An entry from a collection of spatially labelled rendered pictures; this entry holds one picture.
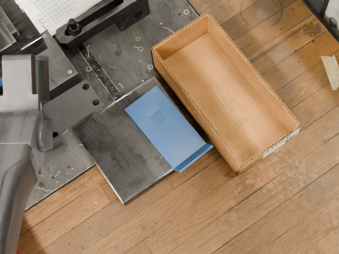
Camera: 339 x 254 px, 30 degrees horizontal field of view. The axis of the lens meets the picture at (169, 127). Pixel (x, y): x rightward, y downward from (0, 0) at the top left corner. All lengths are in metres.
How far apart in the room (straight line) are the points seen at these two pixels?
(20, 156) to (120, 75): 0.48
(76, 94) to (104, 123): 0.23
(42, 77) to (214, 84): 0.40
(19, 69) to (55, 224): 0.36
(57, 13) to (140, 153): 0.29
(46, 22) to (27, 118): 0.44
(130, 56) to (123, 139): 0.17
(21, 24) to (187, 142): 0.33
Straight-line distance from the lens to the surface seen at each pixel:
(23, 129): 0.72
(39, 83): 0.80
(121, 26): 1.17
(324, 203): 1.07
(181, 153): 1.05
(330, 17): 1.25
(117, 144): 1.07
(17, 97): 0.78
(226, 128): 1.08
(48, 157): 0.91
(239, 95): 1.11
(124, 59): 1.15
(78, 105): 0.86
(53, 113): 0.86
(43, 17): 1.16
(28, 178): 0.70
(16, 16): 0.94
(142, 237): 1.05
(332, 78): 1.14
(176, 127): 1.06
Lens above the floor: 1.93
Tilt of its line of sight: 70 degrees down
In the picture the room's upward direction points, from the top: 8 degrees counter-clockwise
